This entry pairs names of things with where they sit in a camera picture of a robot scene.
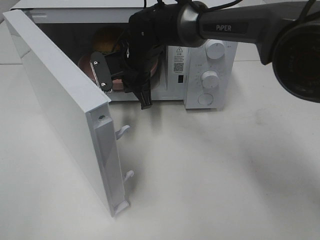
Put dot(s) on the white microwave oven body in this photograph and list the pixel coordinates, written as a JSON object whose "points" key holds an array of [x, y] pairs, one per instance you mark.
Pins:
{"points": [[197, 76]]}

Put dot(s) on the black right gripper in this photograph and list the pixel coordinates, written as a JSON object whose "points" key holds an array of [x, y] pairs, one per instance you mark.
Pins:
{"points": [[133, 63]]}

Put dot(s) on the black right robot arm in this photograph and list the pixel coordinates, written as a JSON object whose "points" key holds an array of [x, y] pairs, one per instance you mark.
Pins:
{"points": [[286, 35]]}

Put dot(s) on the upper white power knob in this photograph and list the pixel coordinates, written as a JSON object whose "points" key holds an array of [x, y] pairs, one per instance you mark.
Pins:
{"points": [[215, 49]]}

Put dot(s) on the round white door button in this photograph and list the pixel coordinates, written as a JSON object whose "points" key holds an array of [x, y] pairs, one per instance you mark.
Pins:
{"points": [[205, 99]]}

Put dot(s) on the white microwave door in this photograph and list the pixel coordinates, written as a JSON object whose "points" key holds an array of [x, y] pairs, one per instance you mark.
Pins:
{"points": [[76, 108]]}

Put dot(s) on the toy hamburger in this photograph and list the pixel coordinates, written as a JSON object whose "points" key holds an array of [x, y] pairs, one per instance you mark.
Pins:
{"points": [[107, 39]]}

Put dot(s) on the white timer knob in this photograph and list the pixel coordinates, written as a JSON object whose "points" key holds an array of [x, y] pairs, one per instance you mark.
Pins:
{"points": [[210, 79]]}

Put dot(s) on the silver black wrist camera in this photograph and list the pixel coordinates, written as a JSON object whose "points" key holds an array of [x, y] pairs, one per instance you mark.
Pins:
{"points": [[101, 72]]}

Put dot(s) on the pink round plate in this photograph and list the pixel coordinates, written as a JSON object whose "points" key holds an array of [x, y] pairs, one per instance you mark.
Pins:
{"points": [[85, 65]]}

